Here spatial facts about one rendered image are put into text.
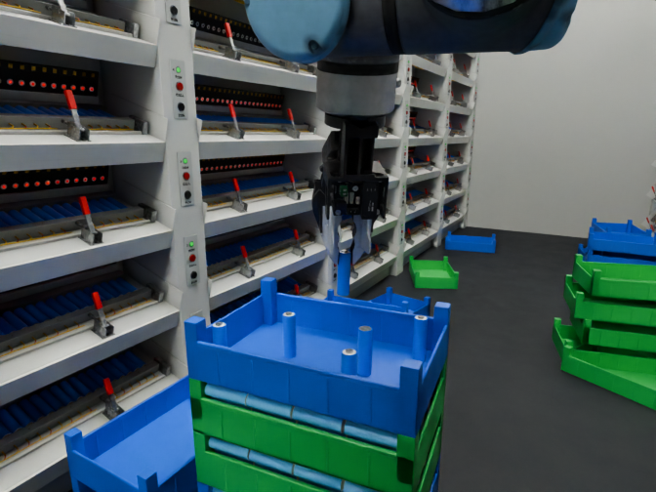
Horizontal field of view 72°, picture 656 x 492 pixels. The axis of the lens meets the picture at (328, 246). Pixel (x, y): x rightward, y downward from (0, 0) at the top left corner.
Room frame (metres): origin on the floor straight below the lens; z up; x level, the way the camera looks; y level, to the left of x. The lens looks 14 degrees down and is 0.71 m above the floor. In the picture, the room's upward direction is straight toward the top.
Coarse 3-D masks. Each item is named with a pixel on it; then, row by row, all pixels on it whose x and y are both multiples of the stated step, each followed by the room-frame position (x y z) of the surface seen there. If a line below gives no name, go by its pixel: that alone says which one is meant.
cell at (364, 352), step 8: (360, 328) 0.53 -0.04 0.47; (368, 328) 0.53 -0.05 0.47; (360, 336) 0.52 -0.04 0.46; (368, 336) 0.52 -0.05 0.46; (360, 344) 0.52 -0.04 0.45; (368, 344) 0.52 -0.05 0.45; (360, 352) 0.52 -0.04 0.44; (368, 352) 0.52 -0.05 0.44; (360, 360) 0.52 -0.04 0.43; (368, 360) 0.52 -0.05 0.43; (360, 368) 0.52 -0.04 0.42; (368, 368) 0.52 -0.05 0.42
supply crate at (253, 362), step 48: (192, 336) 0.52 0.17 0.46; (240, 336) 0.63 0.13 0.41; (336, 336) 0.64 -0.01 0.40; (384, 336) 0.62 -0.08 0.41; (432, 336) 0.58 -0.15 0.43; (240, 384) 0.49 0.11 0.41; (288, 384) 0.47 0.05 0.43; (336, 384) 0.44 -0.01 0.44; (384, 384) 0.42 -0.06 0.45; (432, 384) 0.49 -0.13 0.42
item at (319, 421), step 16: (208, 384) 0.53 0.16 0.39; (224, 400) 0.53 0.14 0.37; (240, 400) 0.50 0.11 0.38; (256, 400) 0.50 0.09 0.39; (272, 400) 0.49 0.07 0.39; (272, 416) 0.49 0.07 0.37; (288, 416) 0.48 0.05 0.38; (304, 416) 0.47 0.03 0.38; (320, 416) 0.46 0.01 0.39; (336, 432) 0.46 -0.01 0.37; (352, 432) 0.44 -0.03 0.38; (368, 432) 0.44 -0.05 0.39; (384, 432) 0.43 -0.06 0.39
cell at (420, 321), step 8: (416, 320) 0.56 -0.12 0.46; (424, 320) 0.56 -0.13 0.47; (416, 328) 0.56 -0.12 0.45; (424, 328) 0.56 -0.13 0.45; (416, 336) 0.56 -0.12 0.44; (424, 336) 0.56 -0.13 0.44; (416, 344) 0.56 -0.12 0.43; (424, 344) 0.56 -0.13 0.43; (416, 352) 0.56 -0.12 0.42; (424, 352) 0.56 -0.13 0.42; (424, 360) 0.56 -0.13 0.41
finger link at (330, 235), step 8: (336, 216) 0.59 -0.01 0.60; (328, 224) 0.58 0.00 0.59; (336, 224) 0.59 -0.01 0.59; (328, 232) 0.59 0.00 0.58; (336, 232) 0.59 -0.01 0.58; (328, 240) 0.58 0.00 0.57; (336, 240) 0.60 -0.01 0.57; (328, 248) 0.58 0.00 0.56; (336, 248) 0.60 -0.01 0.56; (336, 256) 0.60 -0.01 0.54; (336, 264) 0.61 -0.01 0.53
